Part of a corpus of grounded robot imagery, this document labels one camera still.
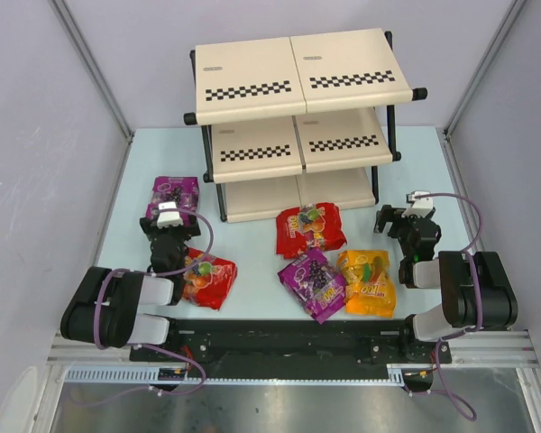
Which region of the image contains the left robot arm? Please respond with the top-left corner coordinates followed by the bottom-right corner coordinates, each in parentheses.
top-left (60, 211), bottom-right (200, 349)

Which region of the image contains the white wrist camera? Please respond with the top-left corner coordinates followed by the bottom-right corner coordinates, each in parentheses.
top-left (156, 201), bottom-right (184, 229)
top-left (402, 191), bottom-right (435, 217)

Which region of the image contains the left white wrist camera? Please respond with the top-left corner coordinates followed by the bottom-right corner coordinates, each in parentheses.
top-left (156, 201), bottom-right (184, 229)

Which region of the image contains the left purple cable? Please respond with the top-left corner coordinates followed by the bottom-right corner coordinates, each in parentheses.
top-left (94, 207), bottom-right (215, 351)

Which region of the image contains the beige three-tier shelf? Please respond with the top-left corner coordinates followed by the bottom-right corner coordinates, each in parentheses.
top-left (183, 28), bottom-right (428, 223)

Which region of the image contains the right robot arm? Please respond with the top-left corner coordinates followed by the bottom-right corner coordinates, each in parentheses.
top-left (373, 205), bottom-right (518, 363)

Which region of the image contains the red fruit candy bag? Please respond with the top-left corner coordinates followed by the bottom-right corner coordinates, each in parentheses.
top-left (182, 248), bottom-right (238, 310)
top-left (276, 202), bottom-right (347, 259)

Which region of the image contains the aluminium rail frame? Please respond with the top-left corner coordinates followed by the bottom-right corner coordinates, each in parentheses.
top-left (47, 330), bottom-right (539, 385)

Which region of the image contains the orange candy bag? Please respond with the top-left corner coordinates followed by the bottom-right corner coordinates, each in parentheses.
top-left (336, 250), bottom-right (396, 318)

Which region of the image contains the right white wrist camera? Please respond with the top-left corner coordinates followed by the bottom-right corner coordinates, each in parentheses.
top-left (402, 191), bottom-right (435, 217)

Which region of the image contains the purple grape candy bag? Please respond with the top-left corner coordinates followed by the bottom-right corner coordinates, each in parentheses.
top-left (278, 248), bottom-right (346, 324)
top-left (145, 176), bottom-right (199, 224)

